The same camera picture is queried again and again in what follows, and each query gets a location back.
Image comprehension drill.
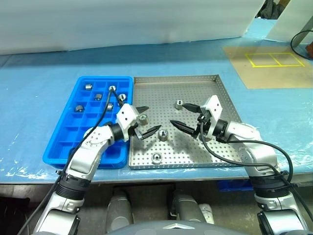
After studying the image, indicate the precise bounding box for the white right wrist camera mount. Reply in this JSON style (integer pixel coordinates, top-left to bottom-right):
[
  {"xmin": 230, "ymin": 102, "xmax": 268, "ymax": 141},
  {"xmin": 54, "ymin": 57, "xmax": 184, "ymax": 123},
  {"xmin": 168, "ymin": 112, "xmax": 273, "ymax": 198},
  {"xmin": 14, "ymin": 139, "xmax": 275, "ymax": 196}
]
[{"xmin": 200, "ymin": 94, "xmax": 224, "ymax": 141}]

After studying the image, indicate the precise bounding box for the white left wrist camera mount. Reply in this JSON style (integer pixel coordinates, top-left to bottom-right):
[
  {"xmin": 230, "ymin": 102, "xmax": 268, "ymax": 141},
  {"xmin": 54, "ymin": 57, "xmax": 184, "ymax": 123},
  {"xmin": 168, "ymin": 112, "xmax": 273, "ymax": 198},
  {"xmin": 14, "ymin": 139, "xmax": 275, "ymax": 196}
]
[{"xmin": 115, "ymin": 103, "xmax": 139, "ymax": 142}]

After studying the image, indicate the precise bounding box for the grey robot torso shell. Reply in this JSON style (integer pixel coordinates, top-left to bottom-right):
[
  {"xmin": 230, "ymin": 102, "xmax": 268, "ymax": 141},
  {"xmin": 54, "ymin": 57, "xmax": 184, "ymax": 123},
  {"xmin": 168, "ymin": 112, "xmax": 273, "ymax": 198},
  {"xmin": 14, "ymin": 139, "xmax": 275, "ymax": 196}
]
[{"xmin": 105, "ymin": 219, "xmax": 260, "ymax": 235}]

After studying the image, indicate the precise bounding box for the perforated metal tray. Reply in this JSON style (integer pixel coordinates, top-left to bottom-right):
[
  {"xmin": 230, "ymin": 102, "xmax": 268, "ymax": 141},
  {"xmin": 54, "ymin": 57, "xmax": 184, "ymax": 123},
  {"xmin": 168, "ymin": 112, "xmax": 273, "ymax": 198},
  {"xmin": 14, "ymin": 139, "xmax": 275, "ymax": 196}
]
[{"xmin": 127, "ymin": 74, "xmax": 244, "ymax": 170}]

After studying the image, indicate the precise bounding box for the grey rounded leg cover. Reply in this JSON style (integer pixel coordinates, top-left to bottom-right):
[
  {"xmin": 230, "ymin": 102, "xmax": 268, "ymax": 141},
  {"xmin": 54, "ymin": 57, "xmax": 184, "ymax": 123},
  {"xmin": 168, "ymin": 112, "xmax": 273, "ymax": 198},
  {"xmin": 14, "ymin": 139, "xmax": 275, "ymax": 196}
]
[
  {"xmin": 106, "ymin": 188, "xmax": 134, "ymax": 233},
  {"xmin": 167, "ymin": 189, "xmax": 207, "ymax": 225}
]

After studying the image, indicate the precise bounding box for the brown flat mat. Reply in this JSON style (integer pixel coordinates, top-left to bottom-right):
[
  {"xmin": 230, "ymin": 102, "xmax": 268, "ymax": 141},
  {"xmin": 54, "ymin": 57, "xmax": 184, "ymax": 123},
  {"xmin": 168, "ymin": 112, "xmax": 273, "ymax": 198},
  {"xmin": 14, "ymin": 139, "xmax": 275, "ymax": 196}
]
[{"xmin": 222, "ymin": 45, "xmax": 313, "ymax": 90}]

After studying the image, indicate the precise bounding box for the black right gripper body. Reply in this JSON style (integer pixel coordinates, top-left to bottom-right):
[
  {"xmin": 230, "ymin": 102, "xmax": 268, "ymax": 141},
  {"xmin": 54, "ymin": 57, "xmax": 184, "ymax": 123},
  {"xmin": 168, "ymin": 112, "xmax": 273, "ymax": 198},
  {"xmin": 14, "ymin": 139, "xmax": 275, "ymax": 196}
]
[{"xmin": 192, "ymin": 107, "xmax": 213, "ymax": 141}]

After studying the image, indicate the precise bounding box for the blue plastic compartment tray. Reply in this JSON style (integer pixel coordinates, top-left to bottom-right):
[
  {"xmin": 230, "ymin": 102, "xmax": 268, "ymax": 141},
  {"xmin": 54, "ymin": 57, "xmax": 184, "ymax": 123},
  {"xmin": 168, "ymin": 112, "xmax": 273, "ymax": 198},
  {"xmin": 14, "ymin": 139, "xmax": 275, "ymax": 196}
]
[{"xmin": 42, "ymin": 75, "xmax": 134, "ymax": 169}]

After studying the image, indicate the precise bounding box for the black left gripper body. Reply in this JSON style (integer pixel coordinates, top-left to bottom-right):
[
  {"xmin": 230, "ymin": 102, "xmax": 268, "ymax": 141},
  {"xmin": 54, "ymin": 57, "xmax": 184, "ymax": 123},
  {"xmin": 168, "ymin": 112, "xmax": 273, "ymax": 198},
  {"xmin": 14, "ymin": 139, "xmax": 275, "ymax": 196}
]
[{"xmin": 129, "ymin": 121, "xmax": 143, "ymax": 141}]

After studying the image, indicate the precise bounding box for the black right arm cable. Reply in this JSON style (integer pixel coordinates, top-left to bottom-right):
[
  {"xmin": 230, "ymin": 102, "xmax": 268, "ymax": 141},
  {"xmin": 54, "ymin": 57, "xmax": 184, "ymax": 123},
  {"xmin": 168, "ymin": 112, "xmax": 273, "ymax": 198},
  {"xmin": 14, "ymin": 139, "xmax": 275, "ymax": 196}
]
[{"xmin": 199, "ymin": 119, "xmax": 313, "ymax": 216}]

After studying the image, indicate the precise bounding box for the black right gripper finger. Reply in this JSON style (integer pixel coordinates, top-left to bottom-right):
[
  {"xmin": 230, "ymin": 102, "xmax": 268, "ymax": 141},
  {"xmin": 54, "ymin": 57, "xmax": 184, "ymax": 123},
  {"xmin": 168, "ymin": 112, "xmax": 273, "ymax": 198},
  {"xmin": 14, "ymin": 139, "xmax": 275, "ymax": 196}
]
[
  {"xmin": 182, "ymin": 103, "xmax": 201, "ymax": 114},
  {"xmin": 170, "ymin": 120, "xmax": 196, "ymax": 135}
]

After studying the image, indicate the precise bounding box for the large white foam sheet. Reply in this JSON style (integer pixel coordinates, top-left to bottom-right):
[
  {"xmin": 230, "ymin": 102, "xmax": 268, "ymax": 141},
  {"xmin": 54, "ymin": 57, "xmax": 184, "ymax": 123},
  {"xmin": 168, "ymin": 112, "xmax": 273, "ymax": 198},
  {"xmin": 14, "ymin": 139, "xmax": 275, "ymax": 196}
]
[{"xmin": 0, "ymin": 0, "xmax": 261, "ymax": 56}]

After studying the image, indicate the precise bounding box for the white upright panel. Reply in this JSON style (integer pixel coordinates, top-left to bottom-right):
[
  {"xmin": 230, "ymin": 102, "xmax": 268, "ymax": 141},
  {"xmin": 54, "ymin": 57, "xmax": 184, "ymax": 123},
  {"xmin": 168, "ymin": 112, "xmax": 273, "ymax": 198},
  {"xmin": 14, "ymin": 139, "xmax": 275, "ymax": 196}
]
[{"xmin": 265, "ymin": 0, "xmax": 313, "ymax": 42}]

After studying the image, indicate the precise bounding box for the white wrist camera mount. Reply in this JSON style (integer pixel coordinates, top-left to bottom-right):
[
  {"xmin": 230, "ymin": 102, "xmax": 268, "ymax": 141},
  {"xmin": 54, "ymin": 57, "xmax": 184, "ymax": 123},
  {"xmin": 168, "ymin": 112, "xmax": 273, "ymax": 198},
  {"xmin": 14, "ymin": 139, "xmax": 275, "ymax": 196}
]
[
  {"xmin": 200, "ymin": 94, "xmax": 224, "ymax": 141},
  {"xmin": 115, "ymin": 103, "xmax": 139, "ymax": 142}
]

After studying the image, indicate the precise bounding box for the white rounded foot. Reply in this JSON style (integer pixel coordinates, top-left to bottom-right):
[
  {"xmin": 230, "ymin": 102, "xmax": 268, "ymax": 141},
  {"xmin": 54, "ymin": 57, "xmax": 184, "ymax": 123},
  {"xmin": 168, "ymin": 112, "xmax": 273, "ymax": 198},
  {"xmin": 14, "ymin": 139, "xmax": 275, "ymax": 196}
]
[{"xmin": 198, "ymin": 203, "xmax": 215, "ymax": 225}]

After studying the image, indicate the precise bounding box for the black looped cable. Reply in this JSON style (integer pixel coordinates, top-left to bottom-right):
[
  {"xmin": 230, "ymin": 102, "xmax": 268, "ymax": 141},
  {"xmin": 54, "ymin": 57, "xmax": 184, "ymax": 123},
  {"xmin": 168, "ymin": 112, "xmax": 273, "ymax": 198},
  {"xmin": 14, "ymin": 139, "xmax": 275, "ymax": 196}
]
[{"xmin": 290, "ymin": 30, "xmax": 313, "ymax": 59}]

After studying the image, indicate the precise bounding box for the grey metal post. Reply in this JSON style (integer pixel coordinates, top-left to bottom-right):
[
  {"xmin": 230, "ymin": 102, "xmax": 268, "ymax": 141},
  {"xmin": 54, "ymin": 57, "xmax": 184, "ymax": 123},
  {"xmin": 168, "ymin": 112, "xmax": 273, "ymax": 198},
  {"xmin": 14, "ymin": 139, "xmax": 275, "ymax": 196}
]
[{"xmin": 295, "ymin": 14, "xmax": 313, "ymax": 48}]

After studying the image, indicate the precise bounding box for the dark bundled cloth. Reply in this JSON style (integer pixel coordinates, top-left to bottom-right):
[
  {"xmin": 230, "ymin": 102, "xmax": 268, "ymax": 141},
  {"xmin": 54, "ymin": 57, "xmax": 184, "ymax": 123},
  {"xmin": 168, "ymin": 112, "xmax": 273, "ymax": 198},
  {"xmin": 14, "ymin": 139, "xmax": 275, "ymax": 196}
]
[{"xmin": 254, "ymin": 0, "xmax": 293, "ymax": 20}]

